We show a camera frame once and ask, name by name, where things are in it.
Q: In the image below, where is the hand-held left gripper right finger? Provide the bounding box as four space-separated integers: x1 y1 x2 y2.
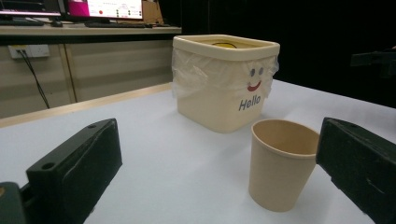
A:
315 117 396 224

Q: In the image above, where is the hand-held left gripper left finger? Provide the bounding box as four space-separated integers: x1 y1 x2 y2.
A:
25 118 123 224

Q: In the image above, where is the beige paper cup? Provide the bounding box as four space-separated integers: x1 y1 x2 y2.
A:
247 119 321 213

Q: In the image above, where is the cream smiley-face trash bin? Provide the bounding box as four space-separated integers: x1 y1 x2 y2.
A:
172 34 281 134

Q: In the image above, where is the black keyboard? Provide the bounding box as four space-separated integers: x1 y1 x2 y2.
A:
84 21 153 30

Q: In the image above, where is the yellow object in bin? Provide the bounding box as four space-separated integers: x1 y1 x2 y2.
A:
212 42 238 49

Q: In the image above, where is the clear plastic bin liner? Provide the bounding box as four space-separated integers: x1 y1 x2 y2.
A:
171 47 280 100

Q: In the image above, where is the computer monitor with pink window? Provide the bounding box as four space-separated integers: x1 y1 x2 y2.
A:
64 0 145 23

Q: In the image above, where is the dark computer monitor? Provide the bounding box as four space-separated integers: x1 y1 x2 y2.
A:
0 0 64 19

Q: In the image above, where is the brown cardboard box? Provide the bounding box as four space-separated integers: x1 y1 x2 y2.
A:
141 0 164 26

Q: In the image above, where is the black power cable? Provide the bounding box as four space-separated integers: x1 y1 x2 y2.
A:
18 49 51 110

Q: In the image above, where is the white wall power socket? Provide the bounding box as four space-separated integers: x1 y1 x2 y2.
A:
7 44 50 60

